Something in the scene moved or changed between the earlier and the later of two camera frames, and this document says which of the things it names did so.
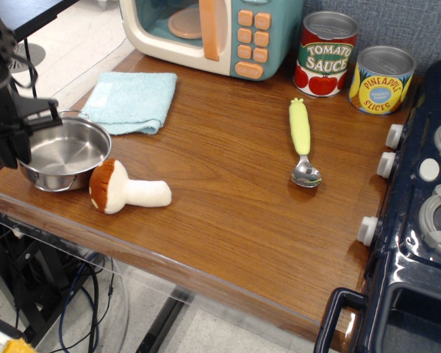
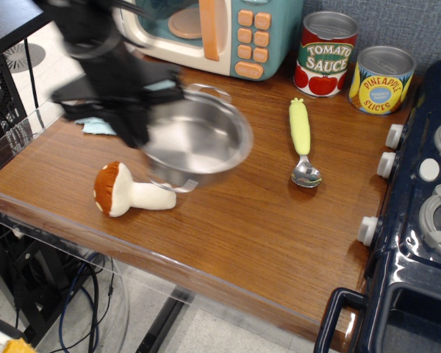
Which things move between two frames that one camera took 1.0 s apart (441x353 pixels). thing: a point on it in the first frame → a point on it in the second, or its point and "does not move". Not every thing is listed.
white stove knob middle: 386,164 does not move
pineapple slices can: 382,78 does not move
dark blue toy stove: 409,301 does not move
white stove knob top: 394,134 does not move
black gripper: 5,112 → 114,79
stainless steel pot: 64,156 → 203,134
